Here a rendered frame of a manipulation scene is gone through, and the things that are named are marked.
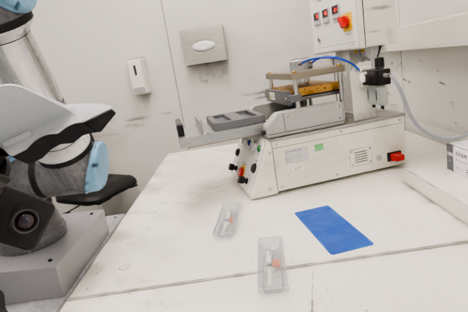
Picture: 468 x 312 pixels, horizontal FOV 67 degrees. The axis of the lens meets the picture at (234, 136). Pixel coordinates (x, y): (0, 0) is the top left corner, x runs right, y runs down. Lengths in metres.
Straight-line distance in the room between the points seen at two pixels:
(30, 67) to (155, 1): 2.11
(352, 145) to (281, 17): 1.71
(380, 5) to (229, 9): 1.66
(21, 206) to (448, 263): 0.69
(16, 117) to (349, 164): 1.03
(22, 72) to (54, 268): 0.39
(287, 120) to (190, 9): 1.79
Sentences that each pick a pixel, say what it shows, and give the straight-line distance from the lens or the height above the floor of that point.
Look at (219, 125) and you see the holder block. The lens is 1.09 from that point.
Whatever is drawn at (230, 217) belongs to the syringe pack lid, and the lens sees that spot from 0.95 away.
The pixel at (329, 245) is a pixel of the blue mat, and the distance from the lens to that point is 0.83.
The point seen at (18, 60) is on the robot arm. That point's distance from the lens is 0.71.
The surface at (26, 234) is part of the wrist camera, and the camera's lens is 0.37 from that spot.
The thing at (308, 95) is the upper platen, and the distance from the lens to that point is 1.16.
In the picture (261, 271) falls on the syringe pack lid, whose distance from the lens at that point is 0.72.
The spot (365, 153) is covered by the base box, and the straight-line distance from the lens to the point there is 1.20.
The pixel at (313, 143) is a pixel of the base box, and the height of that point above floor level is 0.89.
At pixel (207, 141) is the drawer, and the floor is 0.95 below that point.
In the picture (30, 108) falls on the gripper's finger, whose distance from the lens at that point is 0.27.
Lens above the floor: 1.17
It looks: 12 degrees down
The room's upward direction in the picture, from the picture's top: 9 degrees counter-clockwise
